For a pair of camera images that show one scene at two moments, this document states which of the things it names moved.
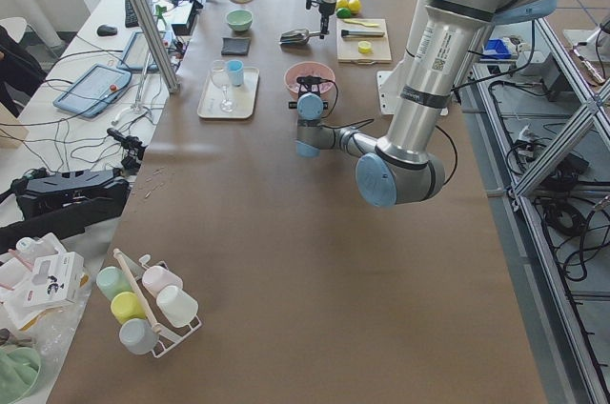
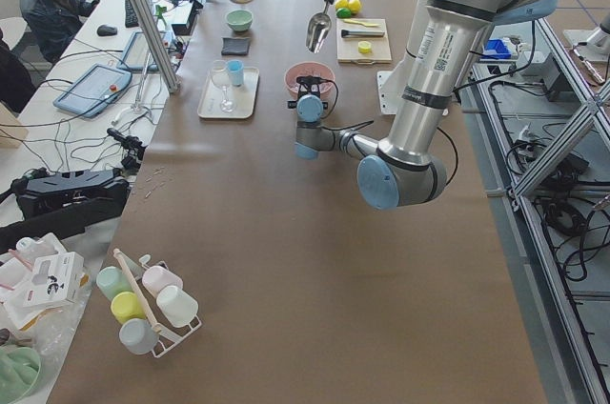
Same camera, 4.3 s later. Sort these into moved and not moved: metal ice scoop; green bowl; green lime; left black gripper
Moved: metal ice scoop
Not moved: green bowl; green lime; left black gripper
